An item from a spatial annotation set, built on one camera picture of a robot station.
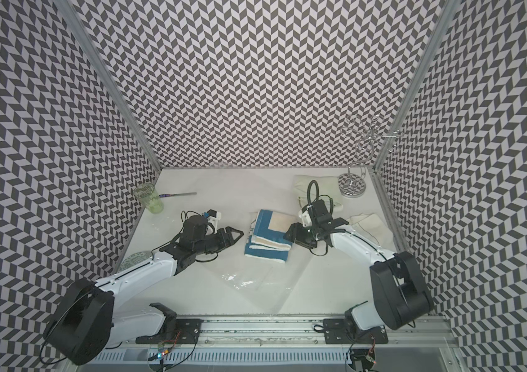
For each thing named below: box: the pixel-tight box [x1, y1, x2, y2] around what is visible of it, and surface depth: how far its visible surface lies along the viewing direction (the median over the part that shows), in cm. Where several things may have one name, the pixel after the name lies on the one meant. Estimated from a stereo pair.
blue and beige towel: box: [244, 209, 296, 262], surface depth 95 cm
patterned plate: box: [118, 250, 153, 273], surface depth 86 cm
